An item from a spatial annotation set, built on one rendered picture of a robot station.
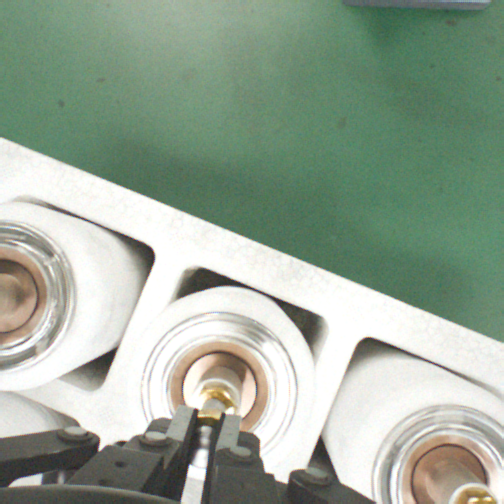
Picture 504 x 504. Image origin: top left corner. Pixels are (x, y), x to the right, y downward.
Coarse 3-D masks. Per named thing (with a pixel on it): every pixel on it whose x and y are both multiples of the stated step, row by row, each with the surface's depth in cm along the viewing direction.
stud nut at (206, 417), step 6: (198, 414) 18; (204, 414) 18; (210, 414) 18; (216, 414) 18; (198, 420) 17; (204, 420) 17; (210, 420) 17; (216, 420) 17; (198, 426) 17; (210, 426) 17; (216, 426) 17
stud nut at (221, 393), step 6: (204, 390) 21; (210, 390) 21; (216, 390) 21; (222, 390) 21; (228, 390) 22; (198, 396) 21; (204, 396) 21; (210, 396) 21; (216, 396) 21; (222, 396) 21; (228, 396) 21; (198, 402) 21; (204, 402) 21; (222, 402) 21; (228, 402) 21; (234, 402) 22; (228, 408) 21; (234, 408) 21
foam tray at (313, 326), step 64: (0, 192) 33; (64, 192) 33; (128, 192) 33; (192, 256) 33; (256, 256) 33; (320, 320) 37; (384, 320) 32; (64, 384) 32; (320, 384) 32; (320, 448) 41
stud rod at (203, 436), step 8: (208, 400) 21; (216, 400) 21; (208, 408) 20; (216, 408) 20; (224, 408) 21; (200, 432) 17; (208, 432) 17; (200, 440) 16; (208, 440) 16; (192, 448) 16; (200, 448) 16; (208, 448) 16; (192, 456) 16; (200, 456) 16; (192, 464) 16; (200, 464) 16
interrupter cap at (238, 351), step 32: (192, 320) 25; (224, 320) 25; (160, 352) 25; (192, 352) 25; (224, 352) 25; (256, 352) 25; (160, 384) 25; (192, 384) 25; (256, 384) 25; (288, 384) 25; (160, 416) 25; (256, 416) 25; (288, 416) 25
